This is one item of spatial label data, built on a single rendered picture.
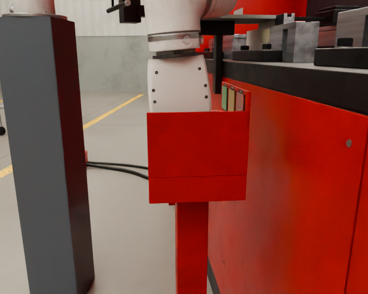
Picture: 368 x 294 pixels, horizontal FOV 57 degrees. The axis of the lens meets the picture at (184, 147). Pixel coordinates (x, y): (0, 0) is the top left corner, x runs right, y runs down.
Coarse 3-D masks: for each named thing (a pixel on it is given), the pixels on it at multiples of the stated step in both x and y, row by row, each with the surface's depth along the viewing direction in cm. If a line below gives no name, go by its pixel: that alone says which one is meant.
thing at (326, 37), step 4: (320, 28) 119; (324, 28) 116; (328, 28) 114; (332, 28) 111; (320, 32) 118; (324, 32) 116; (328, 32) 113; (332, 32) 111; (320, 36) 118; (324, 36) 116; (328, 36) 113; (332, 36) 111; (320, 40) 118; (324, 40) 116; (328, 40) 113; (332, 40) 111; (320, 44) 119; (324, 44) 116; (328, 44) 113; (332, 44) 111
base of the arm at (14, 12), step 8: (16, 0) 101; (24, 0) 101; (32, 0) 101; (40, 0) 102; (48, 0) 104; (16, 8) 102; (24, 8) 101; (32, 8) 101; (40, 8) 102; (48, 8) 104; (8, 16) 100; (16, 16) 99; (24, 16) 99; (56, 16) 103; (64, 16) 106
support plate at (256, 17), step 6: (204, 18) 94; (210, 18) 94; (216, 18) 94; (222, 18) 94; (228, 18) 94; (234, 18) 94; (240, 18) 94; (246, 18) 95; (252, 18) 95; (258, 18) 95; (264, 18) 95; (270, 18) 95
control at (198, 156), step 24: (168, 120) 52; (192, 120) 52; (216, 120) 53; (240, 120) 53; (168, 144) 53; (192, 144) 53; (216, 144) 54; (240, 144) 54; (168, 168) 54; (192, 168) 55; (216, 168) 55; (240, 168) 55; (168, 192) 55; (192, 192) 56; (216, 192) 56; (240, 192) 56
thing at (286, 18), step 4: (276, 16) 96; (280, 16) 93; (284, 16) 91; (288, 16) 93; (292, 16) 91; (276, 20) 96; (280, 20) 93; (284, 20) 91; (288, 20) 91; (292, 20) 91; (276, 24) 96
